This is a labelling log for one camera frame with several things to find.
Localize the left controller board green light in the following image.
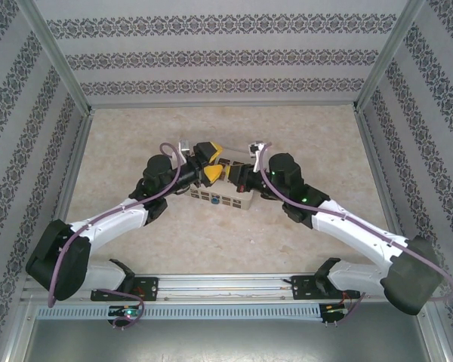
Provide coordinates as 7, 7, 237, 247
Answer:
107, 305, 144, 328

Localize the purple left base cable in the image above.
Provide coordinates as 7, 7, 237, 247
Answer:
92, 288, 146, 330

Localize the controller board green light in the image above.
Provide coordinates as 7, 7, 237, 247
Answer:
322, 301, 350, 325
107, 305, 144, 328

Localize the right controller board green light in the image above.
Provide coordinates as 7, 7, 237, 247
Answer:
322, 301, 350, 325

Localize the aluminium frame post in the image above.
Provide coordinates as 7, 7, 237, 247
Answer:
354, 0, 427, 112
15, 0, 94, 116

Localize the grey metal sheet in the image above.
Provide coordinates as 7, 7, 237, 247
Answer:
29, 319, 428, 362

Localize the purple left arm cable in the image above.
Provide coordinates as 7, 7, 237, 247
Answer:
47, 142, 183, 308

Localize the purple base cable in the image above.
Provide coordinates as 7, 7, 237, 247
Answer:
324, 290, 366, 326
92, 288, 146, 330

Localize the wooden box with picture tiles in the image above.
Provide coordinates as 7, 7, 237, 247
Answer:
183, 145, 256, 213

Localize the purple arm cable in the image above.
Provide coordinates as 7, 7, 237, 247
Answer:
254, 144, 453, 303
47, 142, 183, 308

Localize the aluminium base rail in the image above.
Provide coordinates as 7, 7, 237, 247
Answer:
20, 271, 437, 303

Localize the grey slotted cable duct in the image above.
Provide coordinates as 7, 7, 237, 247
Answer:
35, 303, 322, 322

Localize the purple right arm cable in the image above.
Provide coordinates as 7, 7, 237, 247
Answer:
254, 144, 453, 303

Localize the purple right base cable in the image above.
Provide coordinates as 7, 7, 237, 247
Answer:
324, 290, 366, 326

